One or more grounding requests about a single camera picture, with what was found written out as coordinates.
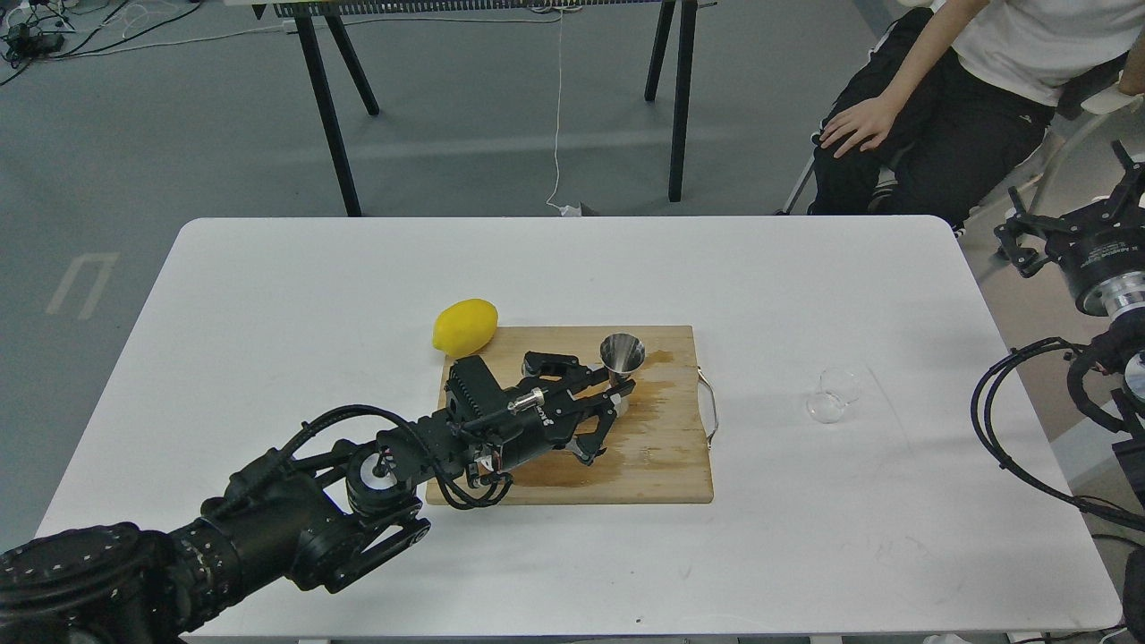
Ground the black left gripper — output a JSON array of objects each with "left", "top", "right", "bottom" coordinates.
[{"left": 465, "top": 352, "right": 635, "bottom": 472}]

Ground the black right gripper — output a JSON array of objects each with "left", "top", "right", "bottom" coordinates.
[{"left": 995, "top": 140, "right": 1144, "bottom": 319}]

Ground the steel jigger measuring cup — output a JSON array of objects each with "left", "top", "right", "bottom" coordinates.
[{"left": 598, "top": 333, "right": 646, "bottom": 405}]

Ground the clear glass cup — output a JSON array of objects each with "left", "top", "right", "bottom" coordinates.
[{"left": 805, "top": 368, "right": 862, "bottom": 424}]

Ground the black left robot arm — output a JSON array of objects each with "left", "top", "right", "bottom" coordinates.
[{"left": 3, "top": 346, "right": 645, "bottom": 643}]

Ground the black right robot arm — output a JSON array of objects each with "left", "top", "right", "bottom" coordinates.
[{"left": 971, "top": 141, "right": 1144, "bottom": 641}]

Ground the person's right hand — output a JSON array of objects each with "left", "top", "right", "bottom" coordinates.
[{"left": 818, "top": 95, "right": 905, "bottom": 158}]

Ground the wooden cutting board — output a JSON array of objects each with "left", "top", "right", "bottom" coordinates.
[{"left": 479, "top": 325, "right": 713, "bottom": 506}]

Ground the yellow lemon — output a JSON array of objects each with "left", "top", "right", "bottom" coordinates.
[{"left": 432, "top": 298, "right": 498, "bottom": 359}]

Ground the seated person white shirt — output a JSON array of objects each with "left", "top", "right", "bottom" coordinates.
[{"left": 807, "top": 1, "right": 1144, "bottom": 229}]

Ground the black-legged background table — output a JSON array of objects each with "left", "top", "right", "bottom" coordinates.
[{"left": 252, "top": 0, "right": 718, "bottom": 217}]

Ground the white hanging cable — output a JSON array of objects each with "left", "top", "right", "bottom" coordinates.
[{"left": 546, "top": 7, "right": 582, "bottom": 217}]

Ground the cable bundle on floor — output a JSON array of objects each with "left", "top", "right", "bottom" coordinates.
[{"left": 0, "top": 0, "right": 297, "bottom": 86}]

